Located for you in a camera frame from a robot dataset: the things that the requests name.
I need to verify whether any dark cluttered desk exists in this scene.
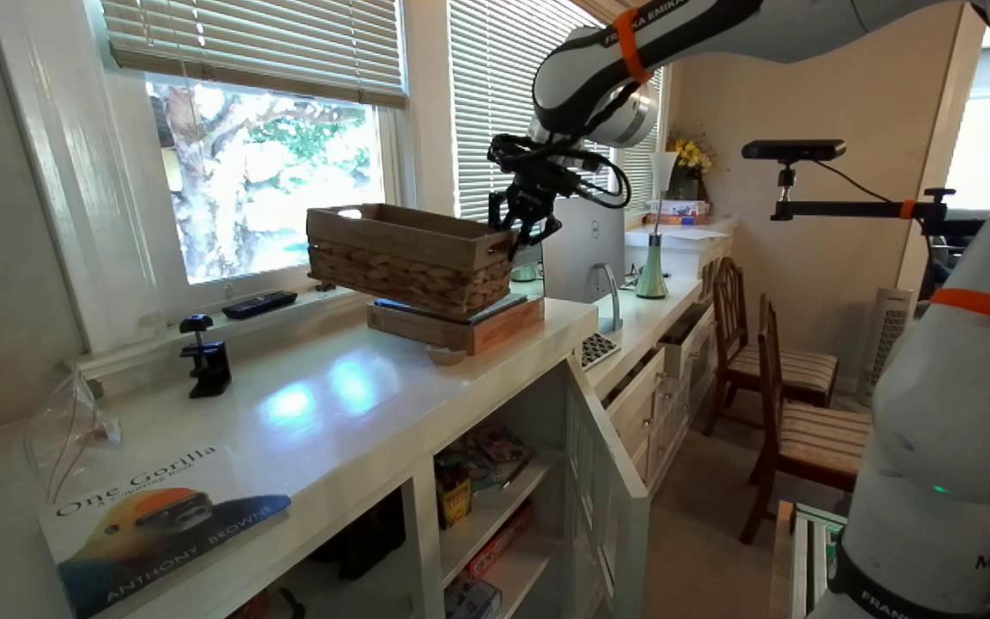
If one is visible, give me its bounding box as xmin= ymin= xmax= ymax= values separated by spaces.
xmin=920 ymin=218 xmax=985 ymax=297

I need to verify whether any blue shelf item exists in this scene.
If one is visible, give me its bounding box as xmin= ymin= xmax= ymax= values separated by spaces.
xmin=441 ymin=571 xmax=505 ymax=619

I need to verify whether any white storage bin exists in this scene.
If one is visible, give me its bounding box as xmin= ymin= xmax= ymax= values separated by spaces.
xmin=627 ymin=219 xmax=737 ymax=285

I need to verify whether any pink item stack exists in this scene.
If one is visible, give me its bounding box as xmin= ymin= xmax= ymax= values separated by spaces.
xmin=644 ymin=201 xmax=716 ymax=228

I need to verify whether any wooden chair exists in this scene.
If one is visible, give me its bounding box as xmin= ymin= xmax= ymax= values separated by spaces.
xmin=697 ymin=256 xmax=841 ymax=439
xmin=737 ymin=291 xmax=874 ymax=546

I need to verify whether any yellow box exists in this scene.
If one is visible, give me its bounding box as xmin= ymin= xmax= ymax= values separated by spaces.
xmin=437 ymin=461 xmax=477 ymax=529

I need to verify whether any black stereo camera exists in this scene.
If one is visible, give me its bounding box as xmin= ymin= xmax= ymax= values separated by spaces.
xmin=738 ymin=139 xmax=850 ymax=166

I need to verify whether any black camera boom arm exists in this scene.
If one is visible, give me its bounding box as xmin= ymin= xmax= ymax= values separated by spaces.
xmin=768 ymin=160 xmax=958 ymax=241

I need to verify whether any silver computer monitor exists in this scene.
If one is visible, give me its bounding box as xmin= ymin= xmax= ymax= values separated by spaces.
xmin=540 ymin=188 xmax=628 ymax=337

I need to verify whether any white wall vent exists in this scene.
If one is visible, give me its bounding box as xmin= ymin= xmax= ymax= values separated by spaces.
xmin=865 ymin=285 xmax=918 ymax=382

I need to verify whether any white keyboard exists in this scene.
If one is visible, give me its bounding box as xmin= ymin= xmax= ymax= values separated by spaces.
xmin=576 ymin=330 xmax=627 ymax=375

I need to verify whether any mint green bottle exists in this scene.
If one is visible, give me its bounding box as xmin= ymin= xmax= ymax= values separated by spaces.
xmin=634 ymin=228 xmax=670 ymax=303

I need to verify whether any white horizontal window blind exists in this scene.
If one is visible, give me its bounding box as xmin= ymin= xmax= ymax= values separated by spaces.
xmin=446 ymin=0 xmax=603 ymax=228
xmin=96 ymin=0 xmax=410 ymax=115
xmin=628 ymin=64 xmax=675 ymax=212

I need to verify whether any woven wicker basket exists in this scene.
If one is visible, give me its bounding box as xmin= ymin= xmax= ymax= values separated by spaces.
xmin=301 ymin=204 xmax=520 ymax=322

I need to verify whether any slanted book row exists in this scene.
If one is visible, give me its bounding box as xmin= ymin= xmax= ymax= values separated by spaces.
xmin=464 ymin=503 xmax=542 ymax=588

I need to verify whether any colourful book stack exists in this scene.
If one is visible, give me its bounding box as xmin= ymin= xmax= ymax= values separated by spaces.
xmin=446 ymin=422 xmax=535 ymax=491

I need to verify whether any white glass cabinet door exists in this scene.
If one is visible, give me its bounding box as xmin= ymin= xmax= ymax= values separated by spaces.
xmin=561 ymin=353 xmax=652 ymax=619

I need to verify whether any black remote control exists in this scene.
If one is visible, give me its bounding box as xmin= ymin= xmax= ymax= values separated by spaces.
xmin=219 ymin=289 xmax=301 ymax=322

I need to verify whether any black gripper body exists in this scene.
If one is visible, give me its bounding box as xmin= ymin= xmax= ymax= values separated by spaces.
xmin=505 ymin=161 xmax=573 ymax=219

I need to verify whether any One Gorilla picture book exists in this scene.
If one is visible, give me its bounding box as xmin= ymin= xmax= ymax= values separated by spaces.
xmin=34 ymin=439 xmax=297 ymax=619

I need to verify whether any clear plastic bag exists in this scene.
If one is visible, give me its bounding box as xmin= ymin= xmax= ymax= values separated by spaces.
xmin=25 ymin=365 xmax=128 ymax=510

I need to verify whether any white green framed panel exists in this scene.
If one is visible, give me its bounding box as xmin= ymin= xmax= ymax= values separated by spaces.
xmin=786 ymin=499 xmax=851 ymax=619

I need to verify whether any white window frame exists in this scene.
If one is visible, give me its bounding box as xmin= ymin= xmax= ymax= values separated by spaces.
xmin=0 ymin=0 xmax=456 ymax=357

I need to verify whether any white counter cabinet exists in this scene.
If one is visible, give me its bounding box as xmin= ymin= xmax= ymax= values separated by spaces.
xmin=0 ymin=218 xmax=738 ymax=619

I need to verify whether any yellow flower bouquet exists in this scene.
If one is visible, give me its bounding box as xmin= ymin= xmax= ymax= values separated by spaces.
xmin=667 ymin=133 xmax=716 ymax=204

